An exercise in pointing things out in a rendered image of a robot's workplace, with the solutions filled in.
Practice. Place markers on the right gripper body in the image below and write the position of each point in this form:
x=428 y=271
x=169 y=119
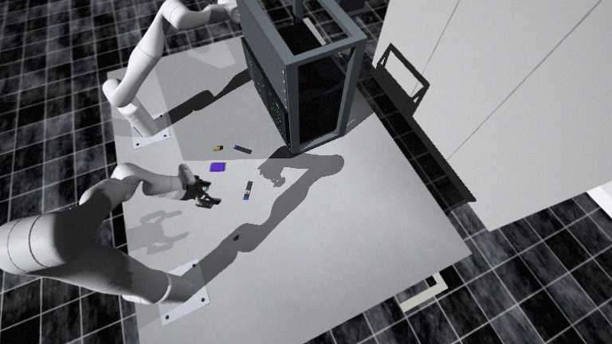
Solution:
x=191 y=192

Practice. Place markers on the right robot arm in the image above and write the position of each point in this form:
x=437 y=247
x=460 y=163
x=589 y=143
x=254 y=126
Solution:
x=43 y=245

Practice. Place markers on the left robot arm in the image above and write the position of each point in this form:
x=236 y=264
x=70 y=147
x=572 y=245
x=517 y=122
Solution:
x=145 y=56

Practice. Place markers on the purple flat block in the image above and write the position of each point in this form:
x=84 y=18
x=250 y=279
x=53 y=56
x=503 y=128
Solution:
x=217 y=166

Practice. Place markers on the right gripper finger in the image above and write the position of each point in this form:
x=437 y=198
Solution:
x=205 y=203
x=201 y=182

